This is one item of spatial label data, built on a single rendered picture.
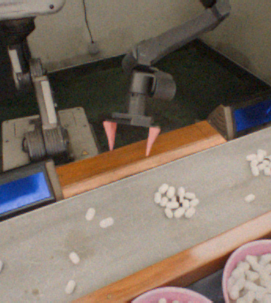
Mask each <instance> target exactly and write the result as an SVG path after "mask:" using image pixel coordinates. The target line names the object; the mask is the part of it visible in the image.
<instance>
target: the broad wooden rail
mask: <svg viewBox="0 0 271 303"><path fill-rule="evenodd" d="M148 139H149V138H148ZM148 139H145V140H141V141H140V142H137V143H134V144H130V145H127V146H123V147H120V148H115V149H113V150H112V151H107V152H104V153H102V154H99V155H96V156H94V157H91V158H88V159H81V160H79V161H76V162H74V163H70V164H67V165H64V166H60V167H58V168H56V170H57V173H58V180H59V182H60V185H61V189H62V192H63V194H64V198H65V199H64V200H66V199H68V198H70V197H73V196H77V195H79V194H83V193H87V192H90V191H91V190H93V189H97V188H100V187H103V186H104V185H108V184H110V183H115V182H116V181H120V180H123V179H126V178H128V177H131V176H133V175H136V174H139V173H141V172H144V171H146V170H152V169H154V168H156V167H159V166H163V165H165V164H166V163H171V162H173V161H176V160H178V159H183V158H186V157H188V156H190V155H194V154H196V153H199V152H202V151H204V150H206V149H209V148H212V147H216V146H219V145H222V144H225V143H228V141H226V140H225V139H224V138H223V137H222V136H221V135H220V134H219V133H218V132H217V131H216V130H215V129H213V128H212V127H211V125H210V124H209V123H208V122H207V120H206V121H203V122H200V123H195V124H192V125H189V126H185V127H183V128H180V129H177V130H174V131H172V132H168V133H165V134H160V135H157V136H156V138H155V140H154V142H153V144H152V146H151V149H150V153H149V155H148V156H147V144H148Z"/></svg>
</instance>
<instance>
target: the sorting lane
mask: <svg viewBox="0 0 271 303"><path fill-rule="evenodd" d="M258 149H262V150H263V151H265V152H266V156H263V158H265V157H270V156H271V127H269V128H267V129H263V130H261V131H258V132H256V133H253V134H251V135H248V136H244V137H240V138H238V139H235V140H232V141H229V142H228V143H225V144H222V145H219V146H216V147H212V148H209V149H206V150H204V151H201V152H199V153H196V154H194V155H190V156H188V157H186V158H183V159H178V160H176V161H173V162H171V163H166V164H165V165H163V166H159V167H156V168H154V169H152V170H146V171H144V172H141V173H139V174H136V175H133V176H131V177H128V178H126V179H123V180H120V181H116V182H115V183H110V184H108V185H104V186H103V187H100V188H97V189H93V190H91V191H90V192H87V193H83V194H79V195H77V196H73V197H70V198H68V199H66V200H63V201H60V202H58V203H56V204H50V205H47V206H46V207H44V208H40V209H38V210H35V211H32V212H29V213H25V214H23V215H19V216H17V217H15V218H12V219H10V220H7V221H5V222H0V261H1V262H3V265H2V269H1V271H0V303H69V302H70V301H74V300H76V299H77V298H78V297H83V296H85V295H86V294H89V293H91V292H93V291H95V290H97V289H101V288H103V287H104V286H107V285H109V284H110V283H112V282H116V281H117V280H120V279H123V278H125V277H127V276H129V275H130V274H133V273H135V272H137V271H141V270H143V269H144V268H146V267H149V266H151V265H152V264H155V263H157V262H159V261H161V260H164V259H166V258H169V257H171V256H173V255H174V254H177V253H179V252H181V251H183V250H185V249H189V248H190V247H192V246H195V245H197V244H198V243H200V242H203V241H205V240H207V239H209V238H213V237H215V236H217V235H218V234H221V233H223V232H225V231H226V230H230V229H231V228H233V227H234V226H238V225H241V224H242V223H245V222H247V221H249V220H251V219H253V218H255V217H257V216H259V215H261V214H262V213H266V212H268V211H271V174H270V175H269V176H266V175H265V174H264V169H263V170H258V171H259V175H258V176H254V175H253V174H252V169H251V168H252V167H251V162H252V160H251V161H248V160H247V159H246V157H247V156H248V155H253V154H254V155H256V157H257V154H258V153H257V150H258ZM270 163H271V161H270ZM163 184H167V185H168V186H169V187H171V186H172V187H174V188H175V190H176V191H175V194H174V196H178V189H179V187H183V188H184V190H185V194H186V193H193V194H195V198H196V199H198V200H199V204H198V205H195V206H194V207H193V208H194V209H195V213H194V215H193V216H192V217H190V218H188V217H186V216H185V213H186V211H187V210H185V213H184V214H183V215H182V216H181V217H175V215H174V213H175V211H176V209H178V208H180V207H183V202H182V203H178V207H177V208H171V209H170V210H171V212H172V213H173V217H172V218H168V217H167V216H166V214H165V209H166V206H161V205H160V203H161V202H160V203H155V202H154V194H155V193H159V191H158V190H159V188H160V187H161V186H162V185H163ZM250 194H253V195H254V200H252V201H251V202H250V203H247V202H245V200H244V198H245V196H248V195H250ZM89 208H94V209H95V214H94V216H93V218H92V220H87V219H86V217H85V216H86V214H87V211H88V209H89ZM106 218H113V225H111V226H108V227H106V228H101V227H100V222H101V221H102V220H103V219H106ZM71 253H75V254H76V255H77V256H78V257H79V258H80V261H79V263H77V264H74V263H73V262H72V259H71V258H70V257H69V256H70V254H71ZM70 280H74V282H75V284H76V285H75V287H74V290H73V292H72V293H71V294H67V293H66V292H65V288H66V287H67V285H68V283H69V281H70Z"/></svg>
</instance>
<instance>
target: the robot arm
mask: <svg viewBox="0 0 271 303"><path fill-rule="evenodd" d="M199 1H200V2H201V3H202V4H203V6H204V7H205V9H204V12H201V13H200V14H199V15H197V16H195V17H193V18H191V19H190V20H186V21H184V22H183V23H182V24H179V25H177V26H176V27H174V28H171V29H169V30H167V31H166V32H163V33H162V34H161V35H159V36H156V37H150V38H149V39H144V40H142V41H140V42H139V43H137V44H135V45H134V46H133V47H132V48H131V50H130V51H129V52H128V54H127V55H126V57H124V59H123V60H122V67H123V68H124V74H125V78H128V85H127V91H126V92H127V93H126V96H125V102H124V113H117V112H113V117H112V118H116V121H111V120H106V122H103V125H104V127H105V130H106V134H107V136H108V139H109V145H110V150H111V151H112V150H113V146H114V141H115V131H116V125H117V122H118V123H124V124H129V125H140V126H146V127H150V134H149V139H148V144H147V156H148V155H149V153H150V149H151V146H152V144H153V142H154V140H155V138H156V136H157V135H158V134H159V132H160V126H156V125H151V122H152V123H154V119H153V118H152V117H146V116H145V112H146V106H147V96H148V97H149V98H152V99H163V100H167V101H170V100H171V99H173V97H174V95H175V93H176V90H175V89H176V86H175V81H174V80H173V77H172V75H170V74H168V73H164V72H162V71H159V70H158V68H154V67H150V66H151V65H153V64H154V63H155V62H157V61H158V60H159V59H160V58H162V57H165V56H166V55H167V54H170V53H171V52H173V51H174V50H175V49H177V48H179V47H182V46H183V45H184V44H186V43H188V42H190V41H192V40H193V39H196V38H197V37H199V36H201V35H203V34H204V33H207V32H208V31H213V30H214V29H215V28H216V27H217V26H218V25H219V24H220V23H221V22H223V21H224V20H225V19H226V18H227V17H228V16H229V14H230V11H231V10H232V6H231V5H230V3H229V1H228V0H199Z"/></svg>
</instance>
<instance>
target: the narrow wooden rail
mask: <svg viewBox="0 0 271 303"><path fill-rule="evenodd" d="M261 240H271V211H268V212H266V213H262V214H261V215H259V216H257V217H255V218H253V219H251V220H249V221H247V222H245V223H242V224H241V225H238V226H234V227H233V228H231V229H230V230H226V231H225V232H223V233H221V234H218V235H217V236H215V237H213V238H209V239H207V240H205V241H203V242H200V243H198V244H197V245H195V246H192V247H190V248H189V249H185V250H183V251H181V252H179V253H177V254H174V255H173V256H171V257H169V258H166V259H164V260H161V261H159V262H157V263H155V264H152V265H151V266H149V267H146V268H144V269H143V270H141V271H137V272H135V273H133V274H130V275H129V276H127V277H125V278H123V279H120V280H117V281H116V282H112V283H110V284H109V285H107V286H104V287H103V288H101V289H97V290H95V291H93V292H91V293H89V294H86V295H85V296H83V297H78V298H77V299H76V300H74V301H70V302H69V303H131V302H132V301H134V300H135V299H136V298H138V297H139V296H140V295H142V294H145V293H146V292H148V291H150V290H156V289H160V288H166V287H176V288H181V289H184V288H186V287H188V286H190V285H192V284H194V283H195V282H198V281H199V280H201V279H204V278H206V277H208V276H210V275H212V274H214V273H216V272H217V271H220V270H221V269H223V268H225V266H226V264H227V263H228V258H229V257H230V256H231V255H232V254H233V253H234V252H235V251H236V250H237V249H238V248H239V247H240V246H242V245H246V244H248V243H250V242H253V241H261Z"/></svg>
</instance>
